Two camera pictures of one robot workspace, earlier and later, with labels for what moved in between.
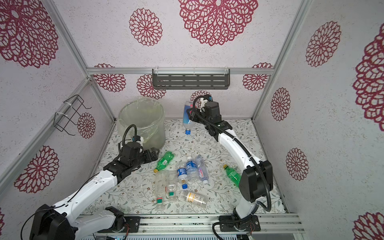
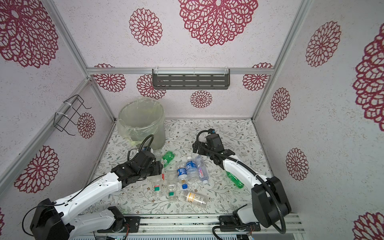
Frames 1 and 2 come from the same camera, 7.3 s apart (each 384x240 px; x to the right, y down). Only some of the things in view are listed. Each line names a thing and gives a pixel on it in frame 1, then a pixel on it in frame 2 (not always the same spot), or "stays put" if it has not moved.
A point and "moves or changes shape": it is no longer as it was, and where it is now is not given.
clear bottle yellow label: x=198 y=200 stays put
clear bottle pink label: x=203 y=172 stays put
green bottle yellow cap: x=163 y=161 stays put
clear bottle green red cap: x=161 y=188 moves or changes shape
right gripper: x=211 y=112 -> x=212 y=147
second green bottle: x=234 y=176 stays put
